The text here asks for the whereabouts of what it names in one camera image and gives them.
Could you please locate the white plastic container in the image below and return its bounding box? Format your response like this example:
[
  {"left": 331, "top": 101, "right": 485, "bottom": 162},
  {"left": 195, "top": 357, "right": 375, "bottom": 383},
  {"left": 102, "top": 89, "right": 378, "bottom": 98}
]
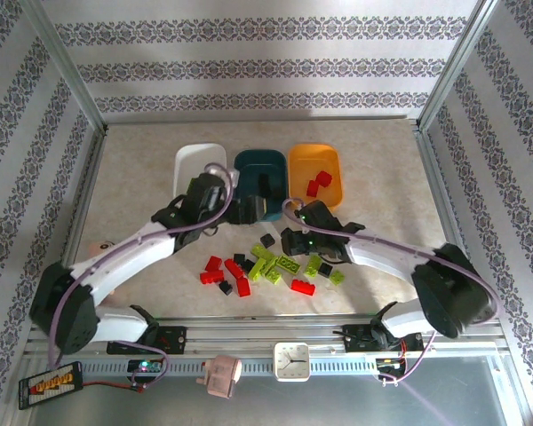
[{"left": 172, "top": 141, "right": 228, "bottom": 209}]

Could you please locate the teal plastic container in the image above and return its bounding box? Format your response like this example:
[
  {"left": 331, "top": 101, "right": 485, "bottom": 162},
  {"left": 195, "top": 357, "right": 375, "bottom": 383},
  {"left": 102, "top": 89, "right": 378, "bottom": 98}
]
[{"left": 233, "top": 149, "right": 290, "bottom": 223}]

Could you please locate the orange plastic container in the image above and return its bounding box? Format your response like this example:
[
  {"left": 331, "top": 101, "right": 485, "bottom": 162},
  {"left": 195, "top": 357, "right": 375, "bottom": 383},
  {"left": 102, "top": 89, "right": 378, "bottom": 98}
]
[{"left": 287, "top": 142, "right": 346, "bottom": 213}]

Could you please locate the white square analog clock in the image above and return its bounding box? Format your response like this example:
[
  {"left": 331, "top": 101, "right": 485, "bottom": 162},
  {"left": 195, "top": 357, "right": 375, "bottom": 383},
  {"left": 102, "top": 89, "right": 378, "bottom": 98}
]
[{"left": 273, "top": 342, "right": 312, "bottom": 383}]

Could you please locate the pink pencil sharpener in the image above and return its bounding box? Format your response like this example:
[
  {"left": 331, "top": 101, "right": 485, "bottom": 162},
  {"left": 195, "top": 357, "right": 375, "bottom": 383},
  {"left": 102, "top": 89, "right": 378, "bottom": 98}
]
[{"left": 196, "top": 354, "right": 243, "bottom": 399}]

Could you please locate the small lit circuit board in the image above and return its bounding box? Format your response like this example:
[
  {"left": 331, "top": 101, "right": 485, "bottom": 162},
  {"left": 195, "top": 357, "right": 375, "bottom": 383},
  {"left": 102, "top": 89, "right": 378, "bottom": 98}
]
[{"left": 128, "top": 359, "right": 163, "bottom": 374}]

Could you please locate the grey metal sheet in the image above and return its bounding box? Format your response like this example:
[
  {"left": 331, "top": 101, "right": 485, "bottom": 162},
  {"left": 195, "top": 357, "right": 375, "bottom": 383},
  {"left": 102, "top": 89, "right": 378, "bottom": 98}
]
[{"left": 26, "top": 354, "right": 529, "bottom": 426}]

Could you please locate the black power distribution board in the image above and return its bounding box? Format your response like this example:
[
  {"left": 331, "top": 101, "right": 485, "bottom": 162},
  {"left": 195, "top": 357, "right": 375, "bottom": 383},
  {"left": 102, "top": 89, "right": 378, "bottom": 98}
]
[{"left": 17, "top": 361, "right": 84, "bottom": 410}]

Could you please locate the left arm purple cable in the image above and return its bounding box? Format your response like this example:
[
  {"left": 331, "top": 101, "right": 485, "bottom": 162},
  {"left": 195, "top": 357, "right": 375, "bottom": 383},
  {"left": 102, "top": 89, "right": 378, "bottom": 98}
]
[{"left": 47, "top": 162, "right": 233, "bottom": 390}]

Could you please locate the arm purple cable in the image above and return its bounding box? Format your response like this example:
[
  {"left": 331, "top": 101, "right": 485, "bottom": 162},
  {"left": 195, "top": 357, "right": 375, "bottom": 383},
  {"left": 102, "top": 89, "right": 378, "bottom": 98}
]
[
  {"left": 47, "top": 162, "right": 233, "bottom": 390},
  {"left": 282, "top": 197, "right": 502, "bottom": 387}
]

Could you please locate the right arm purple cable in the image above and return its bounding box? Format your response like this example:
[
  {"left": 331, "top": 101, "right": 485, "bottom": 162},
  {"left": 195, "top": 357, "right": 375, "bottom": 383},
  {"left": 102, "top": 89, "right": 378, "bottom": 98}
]
[{"left": 282, "top": 197, "right": 502, "bottom": 387}]

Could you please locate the thin aluminium frame bar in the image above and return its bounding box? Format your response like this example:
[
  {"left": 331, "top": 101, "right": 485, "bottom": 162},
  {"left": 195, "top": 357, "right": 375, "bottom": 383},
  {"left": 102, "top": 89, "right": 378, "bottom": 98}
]
[{"left": 101, "top": 114, "right": 421, "bottom": 128}]

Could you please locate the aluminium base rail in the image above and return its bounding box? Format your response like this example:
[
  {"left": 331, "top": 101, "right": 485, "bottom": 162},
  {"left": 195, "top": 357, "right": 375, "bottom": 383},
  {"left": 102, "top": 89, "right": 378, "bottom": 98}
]
[{"left": 24, "top": 317, "right": 503, "bottom": 356}]

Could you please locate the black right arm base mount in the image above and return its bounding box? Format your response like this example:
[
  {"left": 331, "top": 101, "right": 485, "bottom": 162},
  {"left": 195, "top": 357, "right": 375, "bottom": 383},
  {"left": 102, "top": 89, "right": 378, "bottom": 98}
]
[{"left": 344, "top": 323, "right": 424, "bottom": 354}]

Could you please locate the aluminium frame rail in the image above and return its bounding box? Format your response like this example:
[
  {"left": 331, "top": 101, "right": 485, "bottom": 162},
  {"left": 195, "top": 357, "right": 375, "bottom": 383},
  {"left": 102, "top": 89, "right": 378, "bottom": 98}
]
[
  {"left": 46, "top": 126, "right": 110, "bottom": 323},
  {"left": 415, "top": 126, "right": 501, "bottom": 320}
]

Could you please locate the grey slotted cable duct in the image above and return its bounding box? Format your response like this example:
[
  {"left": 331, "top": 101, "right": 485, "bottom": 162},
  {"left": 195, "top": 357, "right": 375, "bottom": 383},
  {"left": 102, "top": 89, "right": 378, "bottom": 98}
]
[{"left": 77, "top": 357, "right": 381, "bottom": 378}]

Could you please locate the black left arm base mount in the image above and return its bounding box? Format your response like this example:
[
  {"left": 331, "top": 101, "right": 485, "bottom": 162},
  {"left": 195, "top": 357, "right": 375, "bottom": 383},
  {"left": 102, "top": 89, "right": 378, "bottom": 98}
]
[{"left": 106, "top": 326, "right": 188, "bottom": 356}]

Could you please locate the small wired circuit board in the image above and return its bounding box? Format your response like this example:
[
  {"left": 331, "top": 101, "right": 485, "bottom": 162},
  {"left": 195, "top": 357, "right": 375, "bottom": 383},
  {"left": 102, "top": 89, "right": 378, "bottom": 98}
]
[{"left": 376, "top": 357, "right": 408, "bottom": 385}]

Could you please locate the aluminium frame post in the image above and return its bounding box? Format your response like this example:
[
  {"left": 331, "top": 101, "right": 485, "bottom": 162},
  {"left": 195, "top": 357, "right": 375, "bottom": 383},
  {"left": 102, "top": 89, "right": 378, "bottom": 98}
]
[
  {"left": 415, "top": 0, "right": 503, "bottom": 132},
  {"left": 21, "top": 0, "right": 110, "bottom": 134}
]

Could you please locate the red and black wire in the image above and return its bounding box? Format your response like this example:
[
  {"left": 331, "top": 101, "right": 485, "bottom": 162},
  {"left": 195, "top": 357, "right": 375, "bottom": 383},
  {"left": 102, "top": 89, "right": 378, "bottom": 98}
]
[{"left": 82, "top": 380, "right": 146, "bottom": 395}]

